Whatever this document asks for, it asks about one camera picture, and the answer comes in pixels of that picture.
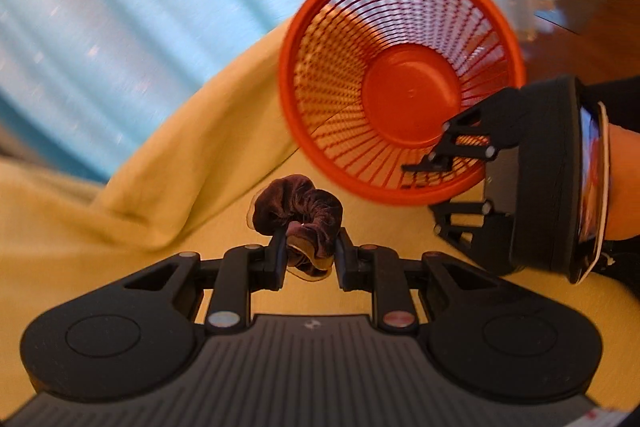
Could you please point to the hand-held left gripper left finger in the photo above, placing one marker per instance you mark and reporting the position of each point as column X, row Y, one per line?
column 279, row 259

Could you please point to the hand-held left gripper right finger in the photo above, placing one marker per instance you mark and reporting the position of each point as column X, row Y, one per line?
column 345, row 262

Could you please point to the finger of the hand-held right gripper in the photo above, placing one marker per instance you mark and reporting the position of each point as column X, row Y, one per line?
column 465, row 208
column 440, row 159

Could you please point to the brown velvet scrunchie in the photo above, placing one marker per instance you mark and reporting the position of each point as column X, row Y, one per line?
column 300, row 207

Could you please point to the orange plastic mesh basket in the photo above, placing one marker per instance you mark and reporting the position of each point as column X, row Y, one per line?
column 400, row 92

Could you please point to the person's right forearm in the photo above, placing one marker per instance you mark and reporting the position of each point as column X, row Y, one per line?
column 625, row 182

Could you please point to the person's black clothing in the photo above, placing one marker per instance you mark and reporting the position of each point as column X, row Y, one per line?
column 615, row 99

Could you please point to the yellow blanket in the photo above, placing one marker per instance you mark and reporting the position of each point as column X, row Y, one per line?
column 150, row 207

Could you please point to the dark floor mat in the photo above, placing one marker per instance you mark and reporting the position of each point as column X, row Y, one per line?
column 575, row 14

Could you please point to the light blue star curtain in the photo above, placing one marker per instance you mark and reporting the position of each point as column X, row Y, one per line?
column 150, row 7

